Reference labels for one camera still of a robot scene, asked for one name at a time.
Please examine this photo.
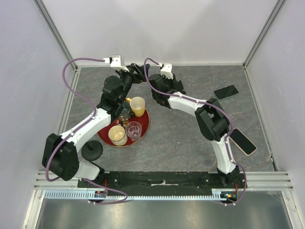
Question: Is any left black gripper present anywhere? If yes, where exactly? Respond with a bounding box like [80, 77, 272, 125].
[116, 63, 150, 104]

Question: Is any blue-edged black phone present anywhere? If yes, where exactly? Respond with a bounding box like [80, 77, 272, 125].
[213, 85, 239, 100]

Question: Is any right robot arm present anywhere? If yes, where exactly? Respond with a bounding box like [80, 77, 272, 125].
[146, 74, 240, 188]

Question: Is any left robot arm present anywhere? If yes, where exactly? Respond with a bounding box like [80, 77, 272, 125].
[42, 63, 150, 187]

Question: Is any yellow mug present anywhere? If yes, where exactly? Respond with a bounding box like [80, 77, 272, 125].
[125, 97, 145, 117]

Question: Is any red round tray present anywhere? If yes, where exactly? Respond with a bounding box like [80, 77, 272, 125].
[97, 109, 150, 147]

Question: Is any clear drinking glass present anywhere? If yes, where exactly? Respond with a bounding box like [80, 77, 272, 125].
[125, 121, 142, 142]

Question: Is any cream cup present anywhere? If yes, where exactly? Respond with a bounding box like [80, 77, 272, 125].
[108, 125, 128, 146]

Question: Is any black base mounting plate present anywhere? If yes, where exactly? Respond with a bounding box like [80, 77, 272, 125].
[77, 170, 248, 197]

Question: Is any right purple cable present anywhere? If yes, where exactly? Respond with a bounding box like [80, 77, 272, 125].
[143, 57, 247, 207]

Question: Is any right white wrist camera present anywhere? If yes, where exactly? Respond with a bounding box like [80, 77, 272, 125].
[158, 63, 173, 80]

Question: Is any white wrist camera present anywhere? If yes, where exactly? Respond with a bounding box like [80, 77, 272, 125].
[103, 55, 130, 72]
[158, 63, 173, 80]

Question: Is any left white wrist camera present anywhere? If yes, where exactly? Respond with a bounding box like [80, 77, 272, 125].
[103, 55, 130, 72]

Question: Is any light blue cable duct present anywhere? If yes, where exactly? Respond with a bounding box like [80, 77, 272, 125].
[44, 190, 237, 201]

